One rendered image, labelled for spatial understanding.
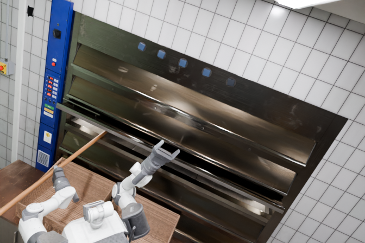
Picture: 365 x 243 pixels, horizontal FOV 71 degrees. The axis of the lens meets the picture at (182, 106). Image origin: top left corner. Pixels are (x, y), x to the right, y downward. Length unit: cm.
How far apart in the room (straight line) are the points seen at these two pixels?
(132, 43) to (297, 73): 108
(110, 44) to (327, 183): 174
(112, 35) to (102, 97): 49
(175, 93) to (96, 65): 63
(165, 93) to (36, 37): 112
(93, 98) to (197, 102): 83
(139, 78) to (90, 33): 47
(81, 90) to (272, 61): 143
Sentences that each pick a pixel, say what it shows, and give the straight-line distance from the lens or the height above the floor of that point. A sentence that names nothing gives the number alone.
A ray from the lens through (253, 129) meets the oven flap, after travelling 180.
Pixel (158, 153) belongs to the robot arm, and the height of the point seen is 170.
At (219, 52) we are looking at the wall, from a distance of 168.
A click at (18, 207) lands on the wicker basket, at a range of 240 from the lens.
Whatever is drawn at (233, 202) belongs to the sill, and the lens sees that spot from 213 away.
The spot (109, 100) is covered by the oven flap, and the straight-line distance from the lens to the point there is 207.
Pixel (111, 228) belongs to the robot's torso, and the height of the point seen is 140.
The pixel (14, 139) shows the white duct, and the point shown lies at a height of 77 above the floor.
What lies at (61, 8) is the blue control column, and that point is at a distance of 213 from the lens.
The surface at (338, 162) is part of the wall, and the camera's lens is 193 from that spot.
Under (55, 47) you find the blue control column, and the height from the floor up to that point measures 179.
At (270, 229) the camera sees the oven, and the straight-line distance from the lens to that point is 224.
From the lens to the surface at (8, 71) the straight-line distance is 257.
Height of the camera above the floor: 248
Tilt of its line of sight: 24 degrees down
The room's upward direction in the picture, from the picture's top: 19 degrees clockwise
